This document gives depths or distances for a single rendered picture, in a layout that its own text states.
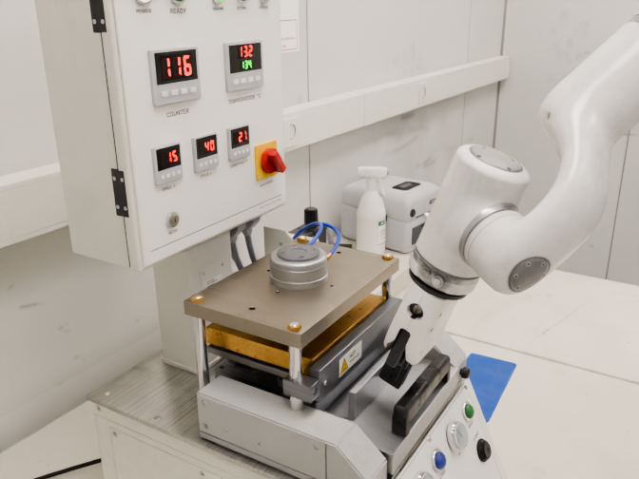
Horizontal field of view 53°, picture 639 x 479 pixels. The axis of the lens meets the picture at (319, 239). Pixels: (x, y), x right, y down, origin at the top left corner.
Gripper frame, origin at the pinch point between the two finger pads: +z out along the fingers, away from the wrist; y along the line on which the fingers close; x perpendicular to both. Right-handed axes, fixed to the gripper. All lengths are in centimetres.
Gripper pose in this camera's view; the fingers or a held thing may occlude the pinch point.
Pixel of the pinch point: (396, 370)
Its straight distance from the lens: 87.4
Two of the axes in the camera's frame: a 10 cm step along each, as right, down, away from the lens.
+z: -2.8, 8.2, 5.0
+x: -8.1, -4.8, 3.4
